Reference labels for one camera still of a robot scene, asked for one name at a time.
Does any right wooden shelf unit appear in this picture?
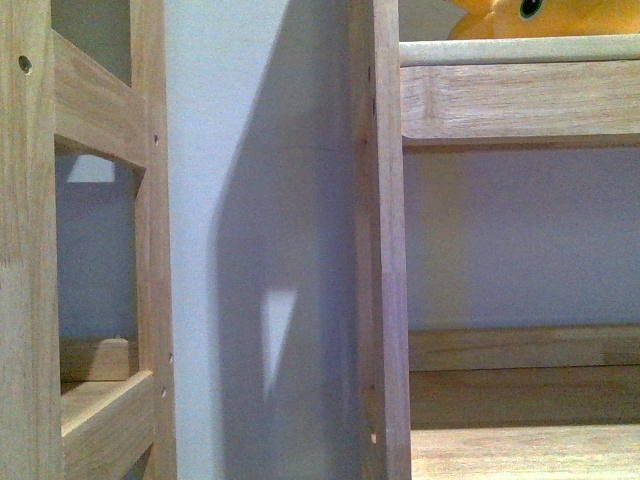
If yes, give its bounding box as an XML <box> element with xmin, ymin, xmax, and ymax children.
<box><xmin>348</xmin><ymin>1</ymin><xmax>639</xmax><ymax>479</ymax></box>

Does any left wooden shelf unit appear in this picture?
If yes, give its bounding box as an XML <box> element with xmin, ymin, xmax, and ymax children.
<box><xmin>0</xmin><ymin>0</ymin><xmax>178</xmax><ymax>480</ymax></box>

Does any wooden shelf unit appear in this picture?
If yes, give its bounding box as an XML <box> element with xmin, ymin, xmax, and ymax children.
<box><xmin>348</xmin><ymin>1</ymin><xmax>639</xmax><ymax>479</ymax></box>
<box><xmin>0</xmin><ymin>0</ymin><xmax>178</xmax><ymax>480</ymax></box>

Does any yellow plush dinosaur toy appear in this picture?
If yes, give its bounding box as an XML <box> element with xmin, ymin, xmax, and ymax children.
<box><xmin>448</xmin><ymin>0</ymin><xmax>639</xmax><ymax>40</ymax></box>

